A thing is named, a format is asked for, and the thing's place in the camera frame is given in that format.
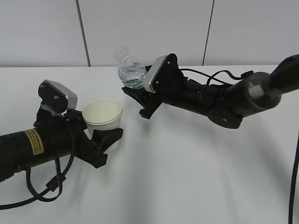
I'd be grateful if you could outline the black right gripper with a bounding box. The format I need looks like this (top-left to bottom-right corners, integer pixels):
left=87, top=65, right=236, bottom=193
left=121, top=65, right=189, bottom=119

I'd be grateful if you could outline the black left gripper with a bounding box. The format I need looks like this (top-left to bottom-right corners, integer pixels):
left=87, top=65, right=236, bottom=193
left=34, top=105, right=123, bottom=168

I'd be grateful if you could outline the clear green-label water bottle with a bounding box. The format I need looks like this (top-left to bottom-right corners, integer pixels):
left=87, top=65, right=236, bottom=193
left=114, top=46, right=147, bottom=89

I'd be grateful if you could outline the white paper cup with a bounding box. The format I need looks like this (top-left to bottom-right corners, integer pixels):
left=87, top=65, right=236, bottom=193
left=82, top=98, right=123, bottom=138

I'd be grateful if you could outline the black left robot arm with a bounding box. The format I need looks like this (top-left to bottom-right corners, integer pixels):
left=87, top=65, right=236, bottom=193
left=0, top=109, right=123, bottom=181

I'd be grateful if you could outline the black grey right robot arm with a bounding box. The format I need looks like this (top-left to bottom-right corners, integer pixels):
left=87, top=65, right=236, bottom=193
left=122, top=53, right=299, bottom=129

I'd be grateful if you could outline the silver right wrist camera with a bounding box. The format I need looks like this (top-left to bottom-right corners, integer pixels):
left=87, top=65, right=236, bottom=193
left=143, top=53, right=179, bottom=93

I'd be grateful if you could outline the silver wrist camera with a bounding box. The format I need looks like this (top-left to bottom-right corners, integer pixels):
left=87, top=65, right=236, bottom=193
left=143, top=53, right=179, bottom=93
left=38, top=79, right=78, bottom=113

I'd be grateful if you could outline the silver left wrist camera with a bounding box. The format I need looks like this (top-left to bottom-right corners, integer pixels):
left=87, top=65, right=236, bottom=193
left=38, top=79, right=78, bottom=113

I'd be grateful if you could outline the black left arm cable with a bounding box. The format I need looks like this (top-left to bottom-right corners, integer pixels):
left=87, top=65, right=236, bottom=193
left=0, top=109, right=83, bottom=210

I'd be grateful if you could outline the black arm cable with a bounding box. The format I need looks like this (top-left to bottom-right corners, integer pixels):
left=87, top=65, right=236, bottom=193
left=0, top=109, right=83, bottom=210
left=180, top=68, right=254, bottom=86

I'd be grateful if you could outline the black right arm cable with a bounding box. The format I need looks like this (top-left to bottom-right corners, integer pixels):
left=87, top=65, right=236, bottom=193
left=180, top=68, right=254, bottom=86

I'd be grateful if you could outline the black cable at right edge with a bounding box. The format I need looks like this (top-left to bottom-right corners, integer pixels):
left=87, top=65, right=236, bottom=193
left=288, top=130, right=299, bottom=224

